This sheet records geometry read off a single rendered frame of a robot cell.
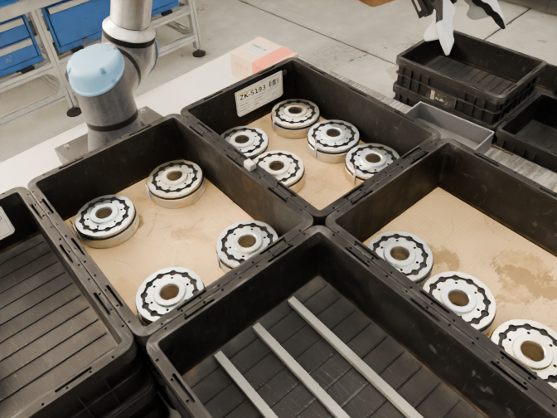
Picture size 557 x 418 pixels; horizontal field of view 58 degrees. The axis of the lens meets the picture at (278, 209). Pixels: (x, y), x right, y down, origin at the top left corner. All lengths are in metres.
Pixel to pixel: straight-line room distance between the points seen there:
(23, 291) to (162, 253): 0.23
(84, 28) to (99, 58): 1.67
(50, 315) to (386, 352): 0.50
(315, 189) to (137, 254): 0.34
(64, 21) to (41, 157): 1.44
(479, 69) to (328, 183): 1.19
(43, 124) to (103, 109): 1.78
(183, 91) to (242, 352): 0.94
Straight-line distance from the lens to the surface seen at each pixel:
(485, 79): 1.99
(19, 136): 2.89
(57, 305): 0.87
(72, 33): 2.79
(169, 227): 0.91
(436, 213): 0.92
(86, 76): 1.11
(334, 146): 0.99
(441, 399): 0.72
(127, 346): 0.66
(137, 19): 1.19
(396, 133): 0.98
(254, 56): 1.48
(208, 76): 1.56
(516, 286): 0.85
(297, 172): 0.93
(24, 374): 0.82
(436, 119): 1.33
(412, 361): 0.74
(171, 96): 1.50
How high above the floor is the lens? 1.47
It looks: 45 degrees down
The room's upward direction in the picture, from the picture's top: 4 degrees counter-clockwise
